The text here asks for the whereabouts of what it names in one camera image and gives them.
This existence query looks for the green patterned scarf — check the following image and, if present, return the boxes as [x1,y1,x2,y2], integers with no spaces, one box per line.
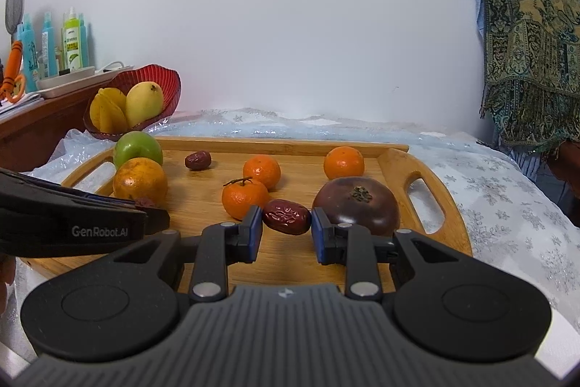
[476,0,580,154]

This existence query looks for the stack of papers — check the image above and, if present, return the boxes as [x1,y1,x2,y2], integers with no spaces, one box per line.
[0,92,45,116]

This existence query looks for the white cable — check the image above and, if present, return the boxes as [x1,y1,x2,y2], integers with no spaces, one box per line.
[93,61,134,74]

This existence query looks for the dark purple round fruit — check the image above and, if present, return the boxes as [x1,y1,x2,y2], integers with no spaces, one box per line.
[312,177,401,237]

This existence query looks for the dark wooden furniture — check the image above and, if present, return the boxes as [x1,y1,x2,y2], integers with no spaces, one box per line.
[546,140,580,229]

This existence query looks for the large speckled orange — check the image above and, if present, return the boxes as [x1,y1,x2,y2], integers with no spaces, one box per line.
[112,157,168,206]

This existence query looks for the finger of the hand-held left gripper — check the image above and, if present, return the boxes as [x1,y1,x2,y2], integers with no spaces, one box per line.
[0,168,137,210]
[0,201,170,257]

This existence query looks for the white electric fly swatter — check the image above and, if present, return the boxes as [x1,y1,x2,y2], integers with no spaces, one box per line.
[4,0,25,48]

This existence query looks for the brown wooden cabinet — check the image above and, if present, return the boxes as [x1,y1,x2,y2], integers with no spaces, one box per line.
[0,72,132,172]

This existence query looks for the green apple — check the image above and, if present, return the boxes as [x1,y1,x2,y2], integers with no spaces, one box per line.
[113,131,164,170]

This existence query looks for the wooden tray with handles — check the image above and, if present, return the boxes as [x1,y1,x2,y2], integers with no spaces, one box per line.
[20,137,473,295]

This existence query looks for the clear snowflake tablecloth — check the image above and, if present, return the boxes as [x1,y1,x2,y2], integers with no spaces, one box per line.
[13,108,580,370]

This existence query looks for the yellow mango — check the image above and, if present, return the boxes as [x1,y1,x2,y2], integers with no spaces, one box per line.
[125,81,165,128]

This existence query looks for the orange cord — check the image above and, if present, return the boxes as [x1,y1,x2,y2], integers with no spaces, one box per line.
[0,40,27,102]

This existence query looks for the red glass bowl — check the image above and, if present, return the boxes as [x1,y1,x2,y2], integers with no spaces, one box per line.
[82,64,182,141]

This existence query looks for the small orange mandarin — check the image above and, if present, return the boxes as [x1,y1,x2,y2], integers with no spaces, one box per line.
[323,146,365,180]
[243,155,282,190]
[221,176,270,221]

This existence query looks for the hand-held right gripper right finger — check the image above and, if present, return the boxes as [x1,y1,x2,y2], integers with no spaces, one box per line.
[310,207,467,301]

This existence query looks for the person's left hand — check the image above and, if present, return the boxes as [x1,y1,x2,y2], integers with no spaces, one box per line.
[0,253,16,315]

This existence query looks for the yellow starfruit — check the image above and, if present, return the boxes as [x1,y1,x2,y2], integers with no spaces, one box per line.
[89,88,128,134]

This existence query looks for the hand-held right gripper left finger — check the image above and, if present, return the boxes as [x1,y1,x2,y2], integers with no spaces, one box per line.
[111,206,264,301]

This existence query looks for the white rectangular tray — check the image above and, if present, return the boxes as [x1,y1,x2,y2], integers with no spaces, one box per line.
[36,66,96,93]

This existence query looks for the teal spray bottle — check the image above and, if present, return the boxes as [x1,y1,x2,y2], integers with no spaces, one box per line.
[79,13,89,68]
[42,12,57,77]
[20,14,39,93]

